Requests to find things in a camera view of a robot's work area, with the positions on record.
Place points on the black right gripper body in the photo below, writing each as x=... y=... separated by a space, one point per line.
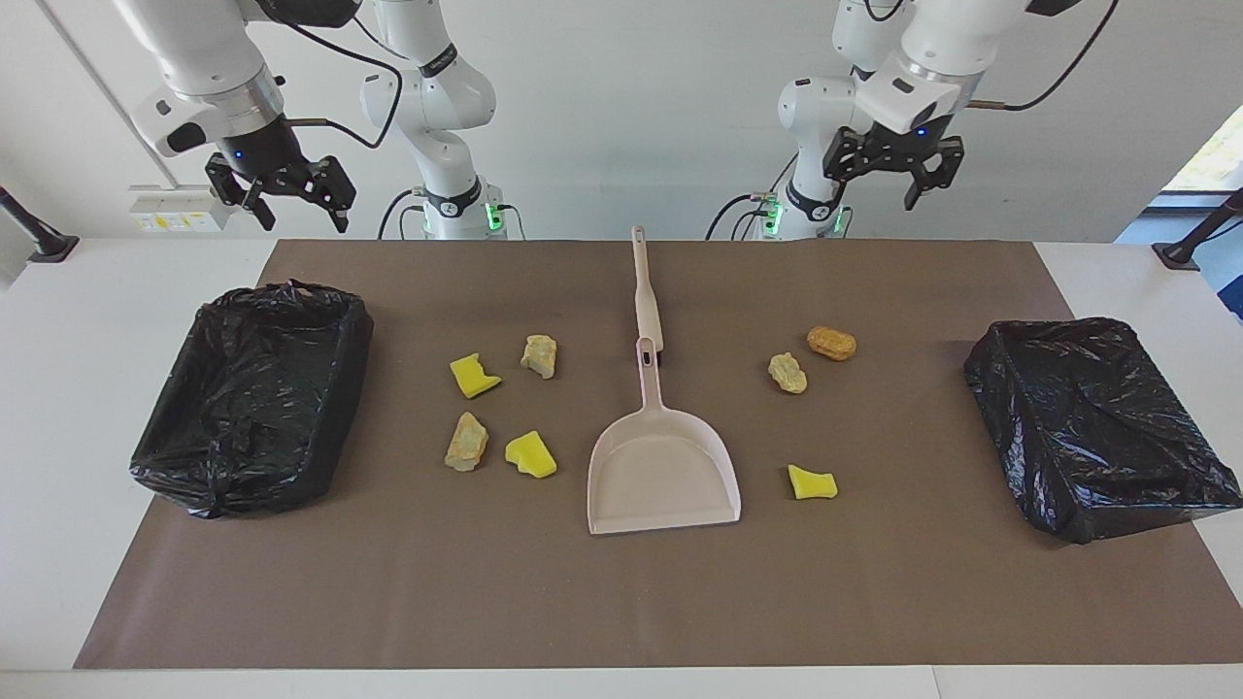
x=262 y=155

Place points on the black monitor stand foot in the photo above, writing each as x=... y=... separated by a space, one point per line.
x=1180 y=254
x=53 y=248

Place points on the beige plastic dustpan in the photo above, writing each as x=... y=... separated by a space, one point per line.
x=660 y=476

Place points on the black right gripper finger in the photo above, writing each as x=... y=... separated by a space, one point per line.
x=225 y=180
x=335 y=189

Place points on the beige foam rock chunk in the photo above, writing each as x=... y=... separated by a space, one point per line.
x=467 y=442

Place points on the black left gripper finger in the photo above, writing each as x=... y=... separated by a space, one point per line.
x=942 y=160
x=845 y=155

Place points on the brown table mat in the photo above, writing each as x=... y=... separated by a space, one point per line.
x=621 y=602

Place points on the pale yellow foam chunk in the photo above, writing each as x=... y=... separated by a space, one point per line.
x=788 y=373

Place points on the bin lined with black bag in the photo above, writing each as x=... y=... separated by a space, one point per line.
x=252 y=408
x=1097 y=427

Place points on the pale ridged foam chunk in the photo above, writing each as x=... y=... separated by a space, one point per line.
x=540 y=355

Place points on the white wall socket box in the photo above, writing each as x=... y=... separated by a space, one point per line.
x=170 y=209

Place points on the brown potato shaped lump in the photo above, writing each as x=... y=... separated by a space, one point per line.
x=832 y=343

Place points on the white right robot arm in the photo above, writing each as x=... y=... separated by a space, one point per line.
x=427 y=97

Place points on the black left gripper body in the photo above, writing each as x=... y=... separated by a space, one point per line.
x=898 y=146

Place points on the bright window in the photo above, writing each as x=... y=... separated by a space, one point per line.
x=1219 y=160

